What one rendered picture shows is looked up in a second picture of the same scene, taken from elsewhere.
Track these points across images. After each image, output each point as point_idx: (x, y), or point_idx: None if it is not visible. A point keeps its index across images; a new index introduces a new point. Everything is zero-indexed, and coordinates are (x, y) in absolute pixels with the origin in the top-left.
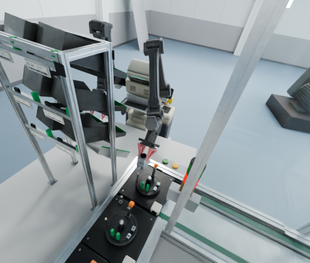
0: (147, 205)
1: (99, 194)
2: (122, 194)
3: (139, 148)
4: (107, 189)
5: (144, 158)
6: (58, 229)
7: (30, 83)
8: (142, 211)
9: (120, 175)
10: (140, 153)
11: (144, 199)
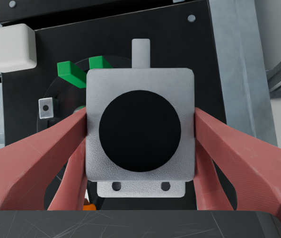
0: (53, 36)
1: None
2: (178, 4)
3: (250, 146)
4: (280, 46)
5: (103, 99)
6: None
7: None
8: (58, 4)
9: None
10: (200, 137)
11: (80, 50)
